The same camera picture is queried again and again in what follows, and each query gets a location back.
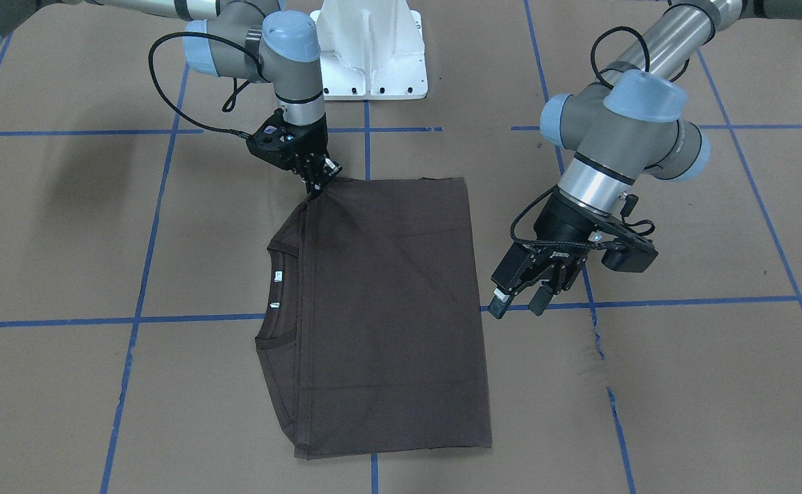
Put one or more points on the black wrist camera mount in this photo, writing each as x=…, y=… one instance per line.
x=275, y=142
x=631, y=250

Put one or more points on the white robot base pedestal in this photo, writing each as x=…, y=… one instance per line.
x=371, y=50

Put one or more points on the dark brown t-shirt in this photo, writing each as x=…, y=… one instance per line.
x=372, y=340

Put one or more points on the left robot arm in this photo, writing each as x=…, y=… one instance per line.
x=626, y=123

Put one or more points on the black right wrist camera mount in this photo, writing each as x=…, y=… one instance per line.
x=275, y=142

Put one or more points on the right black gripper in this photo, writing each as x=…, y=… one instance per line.
x=312, y=142

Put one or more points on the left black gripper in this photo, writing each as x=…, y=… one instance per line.
x=564, y=228

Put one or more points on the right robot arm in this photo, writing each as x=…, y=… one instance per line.
x=257, y=42

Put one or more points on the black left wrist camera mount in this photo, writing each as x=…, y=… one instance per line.
x=631, y=250

